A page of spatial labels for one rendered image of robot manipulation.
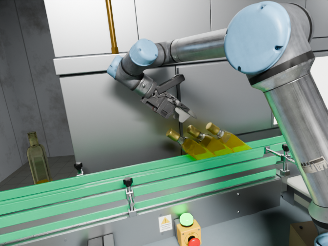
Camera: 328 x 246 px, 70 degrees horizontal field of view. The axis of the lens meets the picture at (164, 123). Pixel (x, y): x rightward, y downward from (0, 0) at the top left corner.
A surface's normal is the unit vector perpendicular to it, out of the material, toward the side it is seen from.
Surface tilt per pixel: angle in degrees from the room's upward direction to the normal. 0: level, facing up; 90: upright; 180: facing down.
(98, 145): 90
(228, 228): 0
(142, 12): 90
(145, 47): 63
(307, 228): 5
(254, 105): 90
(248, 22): 89
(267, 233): 0
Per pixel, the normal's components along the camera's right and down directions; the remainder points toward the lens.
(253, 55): -0.75, 0.19
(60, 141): 0.01, 0.25
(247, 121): 0.28, 0.22
